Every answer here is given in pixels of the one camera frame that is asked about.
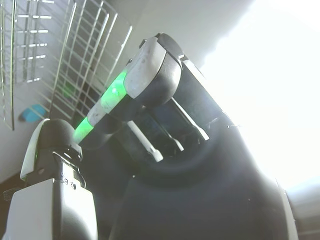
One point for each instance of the white and black left hand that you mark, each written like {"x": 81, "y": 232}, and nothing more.
{"x": 190, "y": 190}

